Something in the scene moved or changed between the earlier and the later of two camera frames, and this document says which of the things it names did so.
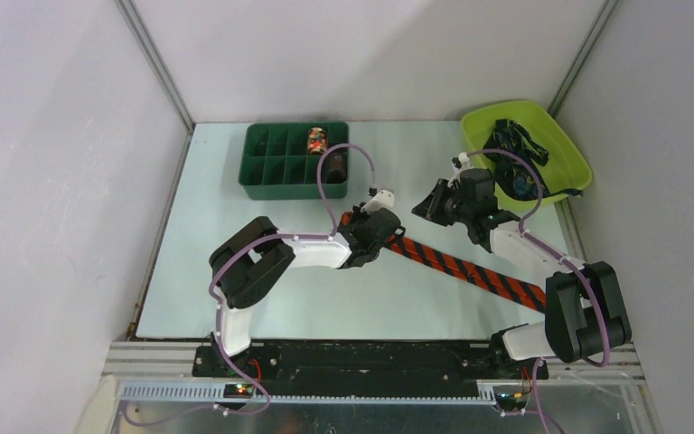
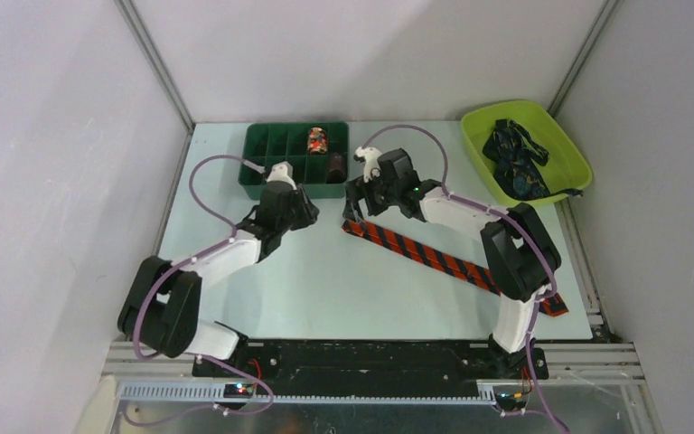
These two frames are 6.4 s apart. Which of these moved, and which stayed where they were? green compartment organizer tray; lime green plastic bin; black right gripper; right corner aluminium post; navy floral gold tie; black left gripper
Moved: black left gripper; black right gripper
Stayed: lime green plastic bin; right corner aluminium post; green compartment organizer tray; navy floral gold tie
